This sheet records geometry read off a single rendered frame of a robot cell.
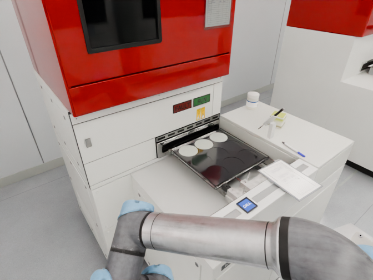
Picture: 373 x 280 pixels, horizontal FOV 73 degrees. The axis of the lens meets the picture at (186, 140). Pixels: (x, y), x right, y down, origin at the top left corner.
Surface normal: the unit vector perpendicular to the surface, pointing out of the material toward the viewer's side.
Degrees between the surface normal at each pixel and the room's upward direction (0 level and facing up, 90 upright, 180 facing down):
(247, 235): 31
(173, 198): 0
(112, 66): 90
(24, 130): 90
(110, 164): 90
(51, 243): 0
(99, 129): 90
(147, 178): 0
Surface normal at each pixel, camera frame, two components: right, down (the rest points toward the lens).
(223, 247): -0.48, -0.03
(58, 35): 0.61, 0.43
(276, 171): 0.00, -0.84
